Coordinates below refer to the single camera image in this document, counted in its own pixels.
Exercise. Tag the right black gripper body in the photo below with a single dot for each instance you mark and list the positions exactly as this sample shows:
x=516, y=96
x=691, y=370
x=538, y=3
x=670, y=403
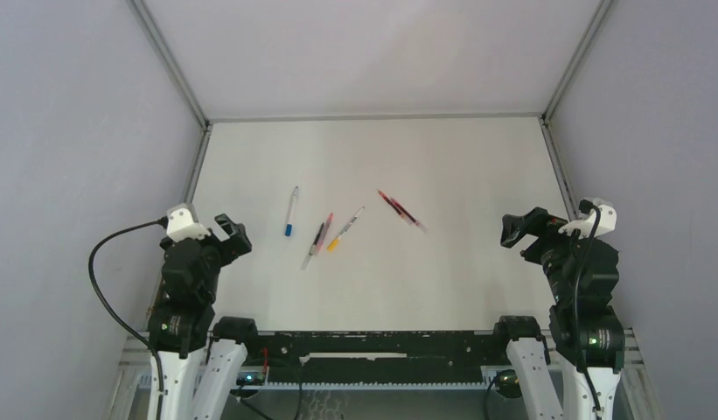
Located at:
x=551, y=246

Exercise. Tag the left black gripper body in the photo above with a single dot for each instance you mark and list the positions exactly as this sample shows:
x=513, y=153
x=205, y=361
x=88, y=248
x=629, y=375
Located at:
x=223, y=252

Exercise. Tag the white marker orange tip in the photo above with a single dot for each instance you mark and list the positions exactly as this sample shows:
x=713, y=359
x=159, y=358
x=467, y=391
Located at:
x=348, y=225

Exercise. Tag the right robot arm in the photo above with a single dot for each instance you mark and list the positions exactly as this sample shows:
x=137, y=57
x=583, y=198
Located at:
x=581, y=272

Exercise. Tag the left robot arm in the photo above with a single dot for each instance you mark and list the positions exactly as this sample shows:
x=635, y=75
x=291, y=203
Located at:
x=195, y=361

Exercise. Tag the black gel pen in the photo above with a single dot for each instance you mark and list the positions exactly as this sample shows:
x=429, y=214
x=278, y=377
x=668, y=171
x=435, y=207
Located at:
x=316, y=241

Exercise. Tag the pink gel pen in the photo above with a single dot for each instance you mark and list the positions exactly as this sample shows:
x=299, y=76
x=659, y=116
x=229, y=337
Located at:
x=308, y=258

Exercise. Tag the dark red gel pen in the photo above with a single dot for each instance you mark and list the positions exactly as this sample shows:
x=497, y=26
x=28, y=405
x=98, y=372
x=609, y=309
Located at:
x=391, y=204

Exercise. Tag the blue capped white marker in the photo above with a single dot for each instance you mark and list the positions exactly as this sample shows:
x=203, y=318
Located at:
x=291, y=212

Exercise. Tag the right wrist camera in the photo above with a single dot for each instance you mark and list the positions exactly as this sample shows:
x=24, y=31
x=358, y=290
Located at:
x=595, y=214

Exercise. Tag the aluminium frame back rail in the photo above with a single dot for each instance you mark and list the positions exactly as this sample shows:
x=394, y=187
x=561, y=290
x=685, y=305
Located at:
x=306, y=118

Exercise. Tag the aluminium frame right post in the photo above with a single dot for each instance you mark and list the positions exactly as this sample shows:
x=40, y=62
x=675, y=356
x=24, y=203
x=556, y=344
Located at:
x=547, y=116

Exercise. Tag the aluminium frame post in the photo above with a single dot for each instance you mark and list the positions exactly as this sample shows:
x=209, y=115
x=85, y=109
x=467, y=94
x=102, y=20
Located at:
x=155, y=36
x=547, y=116

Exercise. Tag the white cable tray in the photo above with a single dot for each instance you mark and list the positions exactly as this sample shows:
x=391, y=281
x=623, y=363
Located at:
x=273, y=385

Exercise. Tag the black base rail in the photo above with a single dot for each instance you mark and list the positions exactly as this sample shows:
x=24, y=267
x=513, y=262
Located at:
x=380, y=357

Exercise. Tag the aluminium frame left post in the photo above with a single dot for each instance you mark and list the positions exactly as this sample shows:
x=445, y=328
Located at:
x=155, y=36

